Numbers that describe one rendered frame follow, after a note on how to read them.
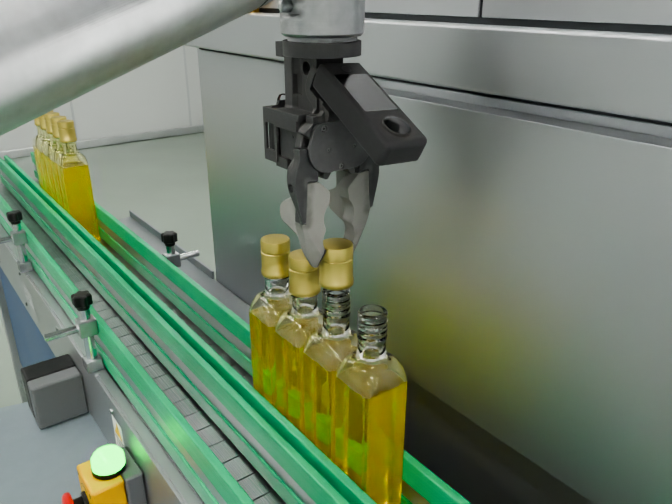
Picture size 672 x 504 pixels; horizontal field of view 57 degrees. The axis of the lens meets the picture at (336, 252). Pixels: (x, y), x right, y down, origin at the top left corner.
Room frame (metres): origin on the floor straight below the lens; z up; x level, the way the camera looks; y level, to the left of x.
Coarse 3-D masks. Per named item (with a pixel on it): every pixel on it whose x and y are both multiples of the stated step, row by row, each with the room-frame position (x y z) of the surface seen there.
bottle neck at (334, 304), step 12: (348, 288) 0.58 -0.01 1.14; (324, 300) 0.56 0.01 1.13; (336, 300) 0.56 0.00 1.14; (348, 300) 0.56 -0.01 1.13; (324, 312) 0.57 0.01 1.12; (336, 312) 0.56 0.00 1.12; (348, 312) 0.57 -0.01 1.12; (324, 324) 0.57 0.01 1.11; (336, 324) 0.56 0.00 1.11; (348, 324) 0.57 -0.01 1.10; (336, 336) 0.56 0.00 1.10
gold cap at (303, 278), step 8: (288, 256) 0.62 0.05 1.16; (296, 256) 0.61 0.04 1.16; (304, 256) 0.61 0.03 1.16; (296, 264) 0.60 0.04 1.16; (304, 264) 0.60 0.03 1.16; (296, 272) 0.60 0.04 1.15; (304, 272) 0.60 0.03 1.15; (312, 272) 0.60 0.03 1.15; (296, 280) 0.60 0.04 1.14; (304, 280) 0.60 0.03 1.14; (312, 280) 0.60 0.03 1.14; (296, 288) 0.60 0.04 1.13; (304, 288) 0.60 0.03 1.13; (312, 288) 0.60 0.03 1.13; (320, 288) 0.62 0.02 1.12; (296, 296) 0.60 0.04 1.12; (304, 296) 0.60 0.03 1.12; (312, 296) 0.60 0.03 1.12
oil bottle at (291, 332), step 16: (288, 320) 0.61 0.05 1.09; (304, 320) 0.60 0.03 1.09; (320, 320) 0.60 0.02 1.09; (288, 336) 0.60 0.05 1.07; (304, 336) 0.59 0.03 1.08; (288, 352) 0.60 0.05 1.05; (288, 368) 0.60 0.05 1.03; (288, 384) 0.60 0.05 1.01; (288, 400) 0.60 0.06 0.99; (288, 416) 0.60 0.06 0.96; (304, 432) 0.58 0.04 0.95
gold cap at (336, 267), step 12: (324, 240) 0.58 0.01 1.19; (336, 240) 0.58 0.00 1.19; (348, 240) 0.58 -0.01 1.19; (336, 252) 0.56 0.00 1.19; (348, 252) 0.56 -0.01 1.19; (324, 264) 0.56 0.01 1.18; (336, 264) 0.56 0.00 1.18; (348, 264) 0.56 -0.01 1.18; (324, 276) 0.56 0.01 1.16; (336, 276) 0.56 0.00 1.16; (348, 276) 0.56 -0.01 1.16; (324, 288) 0.56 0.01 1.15; (336, 288) 0.55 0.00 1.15
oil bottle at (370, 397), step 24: (360, 360) 0.52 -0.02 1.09; (384, 360) 0.52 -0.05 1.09; (336, 384) 0.53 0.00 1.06; (360, 384) 0.50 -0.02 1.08; (384, 384) 0.50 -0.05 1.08; (336, 408) 0.53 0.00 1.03; (360, 408) 0.50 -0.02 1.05; (384, 408) 0.50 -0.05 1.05; (336, 432) 0.53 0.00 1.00; (360, 432) 0.50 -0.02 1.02; (384, 432) 0.50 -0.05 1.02; (336, 456) 0.53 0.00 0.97; (360, 456) 0.50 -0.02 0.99; (384, 456) 0.50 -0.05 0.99; (360, 480) 0.49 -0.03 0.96; (384, 480) 0.50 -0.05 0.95
